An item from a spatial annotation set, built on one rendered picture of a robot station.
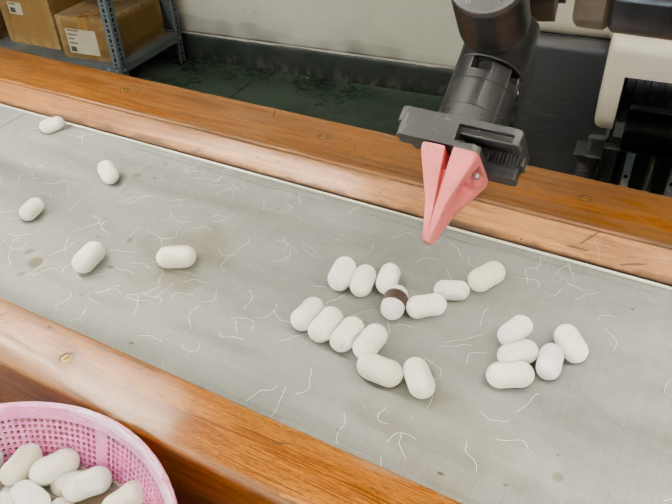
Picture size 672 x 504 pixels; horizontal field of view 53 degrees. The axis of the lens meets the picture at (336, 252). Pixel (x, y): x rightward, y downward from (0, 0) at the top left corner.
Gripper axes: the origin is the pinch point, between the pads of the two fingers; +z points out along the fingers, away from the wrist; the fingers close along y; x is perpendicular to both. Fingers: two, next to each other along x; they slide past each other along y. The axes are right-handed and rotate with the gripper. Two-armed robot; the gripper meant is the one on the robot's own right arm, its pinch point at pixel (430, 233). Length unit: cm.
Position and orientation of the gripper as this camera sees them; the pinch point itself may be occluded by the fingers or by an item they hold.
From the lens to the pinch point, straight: 56.1
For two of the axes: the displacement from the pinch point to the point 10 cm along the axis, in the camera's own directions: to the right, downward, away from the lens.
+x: 3.4, 2.4, 9.1
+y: 8.7, 2.8, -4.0
